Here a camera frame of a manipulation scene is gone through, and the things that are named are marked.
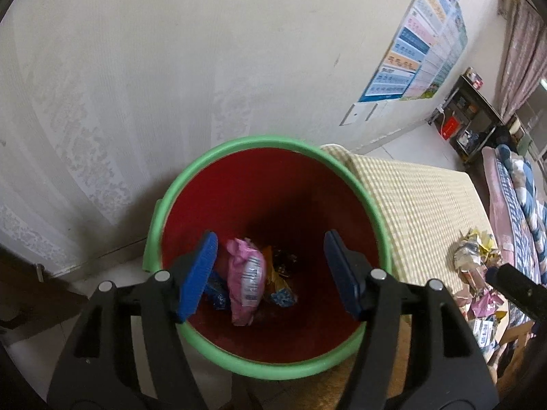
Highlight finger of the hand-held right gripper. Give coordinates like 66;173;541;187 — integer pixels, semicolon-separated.
485;262;547;325

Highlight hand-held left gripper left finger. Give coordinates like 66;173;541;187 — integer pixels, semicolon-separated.
47;231;218;410

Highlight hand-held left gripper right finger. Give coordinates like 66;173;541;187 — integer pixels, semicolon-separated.
323;230;501;410

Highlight pink striped snack packet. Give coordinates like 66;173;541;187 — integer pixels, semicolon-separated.
226;238;266;326

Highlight red bin with green rim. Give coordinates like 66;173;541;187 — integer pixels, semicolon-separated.
143;135;393;382

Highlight blue snack wrapper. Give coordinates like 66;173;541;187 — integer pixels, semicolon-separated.
204;271;231;310

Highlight dark snack wrapper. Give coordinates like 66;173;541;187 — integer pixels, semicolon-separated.
273;248;300;276

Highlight pile of snack wrappers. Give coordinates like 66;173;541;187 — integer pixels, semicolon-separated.
449;228;513;351

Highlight orange snack wrapper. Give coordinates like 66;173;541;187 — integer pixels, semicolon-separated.
262;245;298;307

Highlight pink bed sheet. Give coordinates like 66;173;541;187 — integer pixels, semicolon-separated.
482;147;520;265

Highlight blue printed blanket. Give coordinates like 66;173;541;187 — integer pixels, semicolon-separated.
496;145;547;287

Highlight yellow checked table mat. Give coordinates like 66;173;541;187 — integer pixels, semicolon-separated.
320;144;513;351

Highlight dark wooden furniture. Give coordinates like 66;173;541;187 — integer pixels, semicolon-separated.
0;243;90;334

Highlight dark shelf cabinet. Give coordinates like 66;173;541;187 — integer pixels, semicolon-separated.
433;67;505;165

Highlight patterned curtain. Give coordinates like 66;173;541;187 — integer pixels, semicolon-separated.
498;0;547;124

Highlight white wall plate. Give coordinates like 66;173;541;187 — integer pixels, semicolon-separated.
339;101;387;126

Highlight blue striped wall poster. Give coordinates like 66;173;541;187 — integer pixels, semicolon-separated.
358;0;454;104

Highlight pale chart wall poster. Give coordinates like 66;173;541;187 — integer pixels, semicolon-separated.
399;4;468;101

